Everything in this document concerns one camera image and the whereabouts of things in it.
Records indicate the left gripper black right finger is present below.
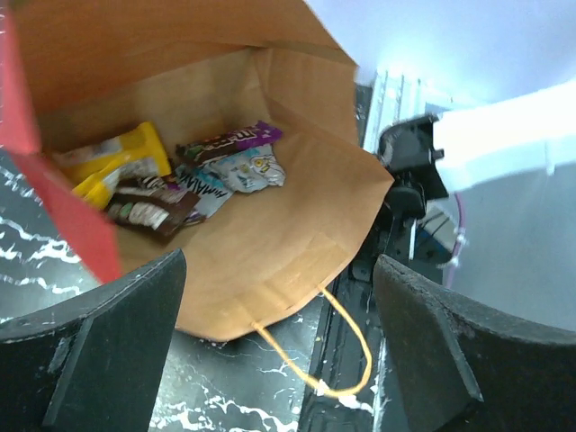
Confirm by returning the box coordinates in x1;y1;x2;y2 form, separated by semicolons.
373;255;575;431

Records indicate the purple snack wrapper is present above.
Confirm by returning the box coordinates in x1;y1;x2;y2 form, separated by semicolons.
175;121;283;167

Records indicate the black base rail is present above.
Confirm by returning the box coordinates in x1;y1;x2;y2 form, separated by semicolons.
298;204;454;431

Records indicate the red brown paper bag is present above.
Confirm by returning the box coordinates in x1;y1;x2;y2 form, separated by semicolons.
1;1;392;342

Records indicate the silver blue snack wrapper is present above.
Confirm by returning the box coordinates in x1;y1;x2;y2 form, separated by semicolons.
175;144;285;218

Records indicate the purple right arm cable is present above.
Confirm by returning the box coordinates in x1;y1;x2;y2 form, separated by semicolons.
438;191;469;271

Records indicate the yellow snack bag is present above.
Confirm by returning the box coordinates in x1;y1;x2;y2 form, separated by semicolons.
51;121;172;210

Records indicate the brown chocolate candy packet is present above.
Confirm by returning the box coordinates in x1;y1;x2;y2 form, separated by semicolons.
104;176;201;243

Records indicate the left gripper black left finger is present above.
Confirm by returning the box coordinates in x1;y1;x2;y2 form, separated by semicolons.
1;249;186;431

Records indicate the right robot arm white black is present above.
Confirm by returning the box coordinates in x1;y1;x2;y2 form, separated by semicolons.
377;81;575;210

